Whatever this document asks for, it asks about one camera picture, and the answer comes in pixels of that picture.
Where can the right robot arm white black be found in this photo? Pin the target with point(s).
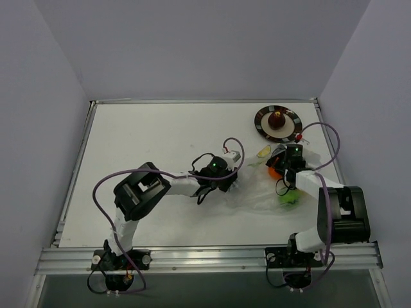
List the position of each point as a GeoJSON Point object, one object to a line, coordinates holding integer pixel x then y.
{"type": "Point", "coordinates": [341, 211]}

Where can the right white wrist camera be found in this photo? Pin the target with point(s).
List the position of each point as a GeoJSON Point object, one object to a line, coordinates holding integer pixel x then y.
{"type": "Point", "coordinates": [299, 139]}

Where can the dark red fake fruit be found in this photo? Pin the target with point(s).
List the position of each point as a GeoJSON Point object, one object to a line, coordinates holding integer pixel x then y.
{"type": "Point", "coordinates": [276, 120]}

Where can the orange fake fruit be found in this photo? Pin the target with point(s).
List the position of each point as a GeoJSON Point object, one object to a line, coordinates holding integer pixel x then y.
{"type": "Point", "coordinates": [274, 174]}

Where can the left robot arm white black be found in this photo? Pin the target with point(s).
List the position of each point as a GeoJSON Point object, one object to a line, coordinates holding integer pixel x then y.
{"type": "Point", "coordinates": [137, 195]}

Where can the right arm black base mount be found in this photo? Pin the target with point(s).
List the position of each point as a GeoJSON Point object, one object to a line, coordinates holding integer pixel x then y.
{"type": "Point", "coordinates": [296, 267]}

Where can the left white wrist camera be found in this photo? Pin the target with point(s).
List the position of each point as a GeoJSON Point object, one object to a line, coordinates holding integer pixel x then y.
{"type": "Point", "coordinates": [231, 157]}

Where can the aluminium front rail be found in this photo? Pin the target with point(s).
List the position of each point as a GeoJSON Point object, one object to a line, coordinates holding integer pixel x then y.
{"type": "Point", "coordinates": [203, 259]}

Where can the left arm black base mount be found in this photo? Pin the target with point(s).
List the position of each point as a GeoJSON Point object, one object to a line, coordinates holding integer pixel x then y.
{"type": "Point", "coordinates": [119, 272]}

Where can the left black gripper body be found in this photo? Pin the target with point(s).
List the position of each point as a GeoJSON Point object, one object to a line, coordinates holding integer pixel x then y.
{"type": "Point", "coordinates": [228, 179]}

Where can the brown striped ceramic plate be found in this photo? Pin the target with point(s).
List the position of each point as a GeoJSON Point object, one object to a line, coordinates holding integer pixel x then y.
{"type": "Point", "coordinates": [287, 133]}

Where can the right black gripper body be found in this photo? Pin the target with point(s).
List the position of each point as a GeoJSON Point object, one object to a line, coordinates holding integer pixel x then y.
{"type": "Point", "coordinates": [276, 160]}

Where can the translucent plastic bag lemon print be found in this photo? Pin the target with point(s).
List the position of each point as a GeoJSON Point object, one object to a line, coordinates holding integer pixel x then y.
{"type": "Point", "coordinates": [256, 192]}

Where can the yellow fake lemon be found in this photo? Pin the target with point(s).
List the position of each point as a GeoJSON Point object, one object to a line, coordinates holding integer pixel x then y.
{"type": "Point", "coordinates": [265, 152]}

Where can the green fake watermelon ball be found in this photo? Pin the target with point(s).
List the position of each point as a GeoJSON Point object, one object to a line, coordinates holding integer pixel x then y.
{"type": "Point", "coordinates": [290, 198]}

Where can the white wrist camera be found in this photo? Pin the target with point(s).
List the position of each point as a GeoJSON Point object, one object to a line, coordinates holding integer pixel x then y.
{"type": "Point", "coordinates": [231, 157]}
{"type": "Point", "coordinates": [299, 139]}

